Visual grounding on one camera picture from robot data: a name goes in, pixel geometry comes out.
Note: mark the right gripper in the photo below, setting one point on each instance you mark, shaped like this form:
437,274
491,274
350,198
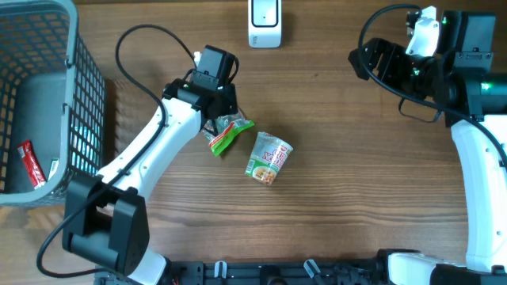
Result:
391,55

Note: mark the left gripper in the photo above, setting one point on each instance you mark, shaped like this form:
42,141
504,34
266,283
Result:
232,104

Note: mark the green haribo candy bag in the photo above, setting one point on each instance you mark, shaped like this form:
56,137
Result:
228,128

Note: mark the cup noodles container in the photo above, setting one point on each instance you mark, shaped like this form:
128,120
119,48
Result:
267,158

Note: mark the red snack bar wrapper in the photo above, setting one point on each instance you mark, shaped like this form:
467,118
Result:
32,166

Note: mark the teal snack packet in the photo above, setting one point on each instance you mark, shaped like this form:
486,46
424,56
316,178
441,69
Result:
85,148

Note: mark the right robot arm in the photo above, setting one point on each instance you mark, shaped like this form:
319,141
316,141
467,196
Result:
446,67

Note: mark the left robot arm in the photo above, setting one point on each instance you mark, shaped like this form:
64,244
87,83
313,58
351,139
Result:
106,215

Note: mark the white barcode scanner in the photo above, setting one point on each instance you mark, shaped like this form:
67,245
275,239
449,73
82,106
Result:
264,23

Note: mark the grey plastic shopping basket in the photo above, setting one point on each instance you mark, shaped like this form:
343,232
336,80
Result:
48,78

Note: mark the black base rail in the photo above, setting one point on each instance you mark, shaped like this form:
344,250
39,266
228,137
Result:
342,272

